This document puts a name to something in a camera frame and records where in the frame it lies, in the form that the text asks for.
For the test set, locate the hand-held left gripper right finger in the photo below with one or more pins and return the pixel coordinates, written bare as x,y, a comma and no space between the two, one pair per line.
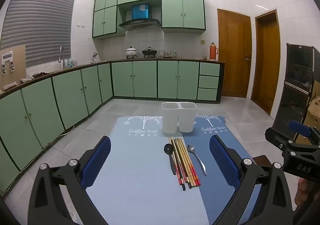
223,162

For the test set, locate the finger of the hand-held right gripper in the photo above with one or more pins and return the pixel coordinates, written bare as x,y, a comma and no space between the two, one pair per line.
298,127
273,134

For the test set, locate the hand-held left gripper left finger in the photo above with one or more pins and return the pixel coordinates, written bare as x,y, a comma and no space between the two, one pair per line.
96,162

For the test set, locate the metal spoon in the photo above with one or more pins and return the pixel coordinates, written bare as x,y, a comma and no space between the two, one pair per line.
191,149

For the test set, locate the black spoon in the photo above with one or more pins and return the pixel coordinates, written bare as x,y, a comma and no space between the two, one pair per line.
167,148

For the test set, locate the white double utensil holder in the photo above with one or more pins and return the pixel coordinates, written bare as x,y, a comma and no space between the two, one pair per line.
170,119

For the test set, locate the person's right hand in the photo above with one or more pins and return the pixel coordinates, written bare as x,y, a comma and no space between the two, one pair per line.
303,191

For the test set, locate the cardboard box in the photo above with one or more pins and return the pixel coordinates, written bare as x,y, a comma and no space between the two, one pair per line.
313,112

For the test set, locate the two-tone blue printed mat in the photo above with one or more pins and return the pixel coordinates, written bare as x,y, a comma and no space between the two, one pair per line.
140,165

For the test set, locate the black glass cabinet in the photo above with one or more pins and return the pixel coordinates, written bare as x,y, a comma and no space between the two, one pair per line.
297,77

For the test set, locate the green lower kitchen cabinets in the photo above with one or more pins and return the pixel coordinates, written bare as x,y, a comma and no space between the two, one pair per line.
70,99

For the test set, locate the green kitchen cabinets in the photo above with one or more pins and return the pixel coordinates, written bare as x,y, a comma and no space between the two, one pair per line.
70,99
172,12

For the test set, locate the wooden door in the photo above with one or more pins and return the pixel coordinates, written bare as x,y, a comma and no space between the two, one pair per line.
266,64
233,54

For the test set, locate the orange thermos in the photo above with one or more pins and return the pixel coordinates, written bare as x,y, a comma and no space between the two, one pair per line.
213,52

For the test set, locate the dark cloth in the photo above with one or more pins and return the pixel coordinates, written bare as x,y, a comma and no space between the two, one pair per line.
41,74

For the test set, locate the white cloth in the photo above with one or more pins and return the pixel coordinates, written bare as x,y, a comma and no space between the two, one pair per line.
27,79

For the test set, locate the white cooking pot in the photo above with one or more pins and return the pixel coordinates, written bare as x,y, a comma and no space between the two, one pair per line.
131,52

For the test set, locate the metal kitchen faucet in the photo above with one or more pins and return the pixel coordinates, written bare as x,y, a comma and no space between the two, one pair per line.
60,51

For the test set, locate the tan board with white clips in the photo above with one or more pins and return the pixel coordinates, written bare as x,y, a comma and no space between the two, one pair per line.
18,72

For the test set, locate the black wok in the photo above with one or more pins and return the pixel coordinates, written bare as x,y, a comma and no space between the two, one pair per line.
150,52

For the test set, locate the range hood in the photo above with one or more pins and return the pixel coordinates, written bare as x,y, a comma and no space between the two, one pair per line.
140,23

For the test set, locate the grey window blind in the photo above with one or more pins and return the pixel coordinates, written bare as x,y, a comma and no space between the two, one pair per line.
37,24

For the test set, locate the green upper kitchen cabinets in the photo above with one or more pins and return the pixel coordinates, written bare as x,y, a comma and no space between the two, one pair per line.
172,12

